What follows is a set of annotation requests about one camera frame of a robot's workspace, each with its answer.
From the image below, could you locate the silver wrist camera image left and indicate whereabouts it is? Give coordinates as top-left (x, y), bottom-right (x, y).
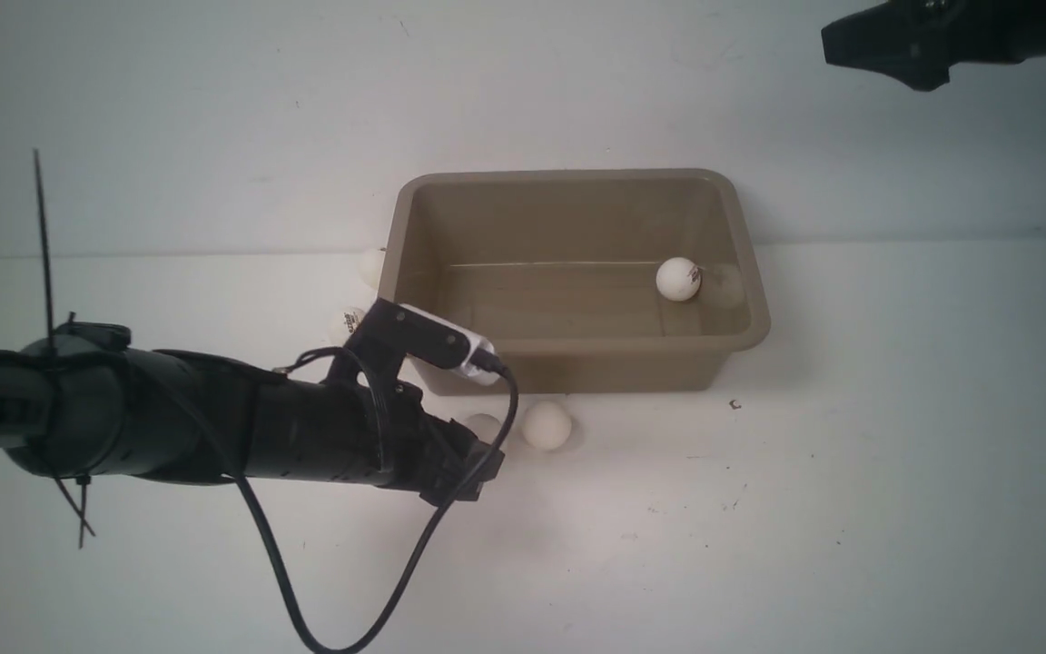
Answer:
top-left (341, 300), bottom-right (498, 387)

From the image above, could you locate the black camera cable image left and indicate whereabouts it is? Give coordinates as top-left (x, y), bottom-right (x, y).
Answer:
top-left (232, 349), bottom-right (521, 654)

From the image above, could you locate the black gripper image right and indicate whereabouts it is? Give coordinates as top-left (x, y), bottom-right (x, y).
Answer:
top-left (821, 1), bottom-right (1031, 92)

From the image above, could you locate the white ball with logo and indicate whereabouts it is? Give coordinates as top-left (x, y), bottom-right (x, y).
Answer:
top-left (328, 306), bottom-right (367, 346)

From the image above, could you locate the tan plastic storage bin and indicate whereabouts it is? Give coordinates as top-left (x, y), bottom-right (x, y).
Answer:
top-left (378, 170), bottom-right (771, 394)

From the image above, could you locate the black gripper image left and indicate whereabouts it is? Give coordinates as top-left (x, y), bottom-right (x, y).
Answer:
top-left (378, 381), bottom-right (505, 508)

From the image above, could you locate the black zip tie on arm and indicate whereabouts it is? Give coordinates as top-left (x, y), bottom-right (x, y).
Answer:
top-left (32, 146), bottom-right (94, 550)

